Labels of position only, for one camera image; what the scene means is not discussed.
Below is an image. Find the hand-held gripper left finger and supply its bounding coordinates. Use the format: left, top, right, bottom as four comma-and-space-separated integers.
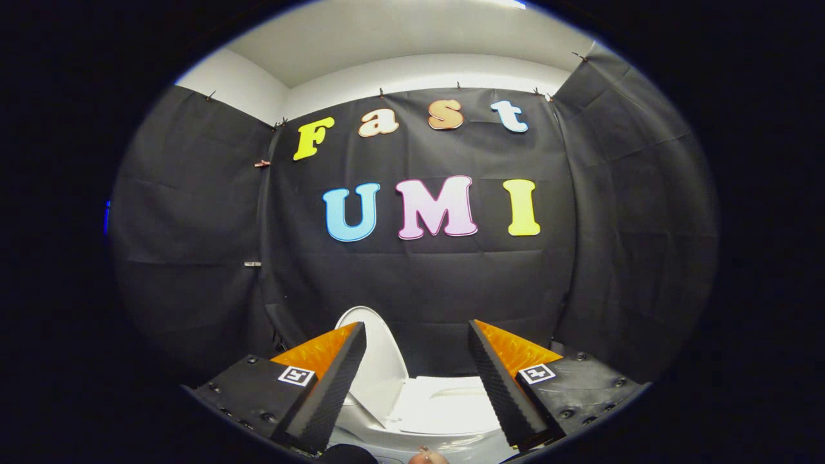
184, 321, 367, 455

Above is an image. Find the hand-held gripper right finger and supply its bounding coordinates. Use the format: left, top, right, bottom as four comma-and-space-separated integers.
467, 319, 645, 450

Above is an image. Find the white toilet lid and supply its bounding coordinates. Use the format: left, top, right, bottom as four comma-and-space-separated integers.
334, 306, 411, 421

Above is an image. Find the white toilet bowl with seat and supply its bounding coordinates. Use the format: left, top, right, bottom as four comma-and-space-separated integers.
329, 376, 516, 464

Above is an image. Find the black backdrop cloth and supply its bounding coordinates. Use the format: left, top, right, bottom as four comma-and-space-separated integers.
108, 42, 719, 387

